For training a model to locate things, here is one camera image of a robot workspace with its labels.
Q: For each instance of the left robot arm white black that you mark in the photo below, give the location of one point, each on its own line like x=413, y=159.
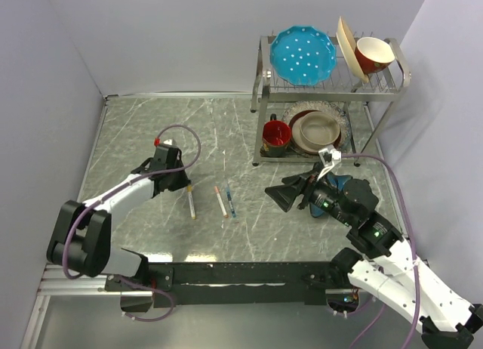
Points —
x=82, y=234

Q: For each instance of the blue star shaped dish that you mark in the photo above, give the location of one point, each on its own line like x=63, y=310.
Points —
x=335, y=180

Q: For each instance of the cream plate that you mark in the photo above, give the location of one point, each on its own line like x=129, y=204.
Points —
x=346, y=41

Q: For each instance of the red white bowl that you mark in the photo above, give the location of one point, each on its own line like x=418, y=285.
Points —
x=373, y=54

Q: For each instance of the red mug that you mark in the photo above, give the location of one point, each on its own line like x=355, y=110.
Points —
x=275, y=137

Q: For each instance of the white pen yellow tip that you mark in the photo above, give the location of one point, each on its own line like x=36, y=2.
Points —
x=191, y=202

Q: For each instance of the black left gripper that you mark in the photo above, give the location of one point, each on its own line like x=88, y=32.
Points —
x=183, y=181

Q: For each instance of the blue polka dot plate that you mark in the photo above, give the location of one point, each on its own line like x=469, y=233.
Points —
x=303, y=56

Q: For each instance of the beige bowl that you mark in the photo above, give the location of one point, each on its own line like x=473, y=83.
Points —
x=319, y=130

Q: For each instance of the blue pen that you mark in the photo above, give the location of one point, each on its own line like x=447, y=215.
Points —
x=230, y=201

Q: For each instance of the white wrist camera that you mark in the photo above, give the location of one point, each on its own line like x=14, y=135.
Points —
x=330, y=157
x=168, y=142

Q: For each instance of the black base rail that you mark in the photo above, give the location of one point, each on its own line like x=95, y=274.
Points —
x=196, y=283

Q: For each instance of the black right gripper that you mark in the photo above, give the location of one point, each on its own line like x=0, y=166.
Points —
x=283, y=195

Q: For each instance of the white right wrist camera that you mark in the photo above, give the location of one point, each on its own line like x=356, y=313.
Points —
x=330, y=157

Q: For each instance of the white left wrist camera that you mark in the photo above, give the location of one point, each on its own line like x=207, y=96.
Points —
x=168, y=142

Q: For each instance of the metal dish rack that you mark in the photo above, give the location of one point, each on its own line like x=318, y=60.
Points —
x=342, y=87

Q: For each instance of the glass patterned plate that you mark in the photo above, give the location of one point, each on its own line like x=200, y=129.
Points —
x=299, y=109

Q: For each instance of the white pen pink tip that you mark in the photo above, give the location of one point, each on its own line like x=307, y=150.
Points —
x=220, y=202

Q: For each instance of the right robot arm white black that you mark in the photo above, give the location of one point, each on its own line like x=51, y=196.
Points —
x=382, y=262

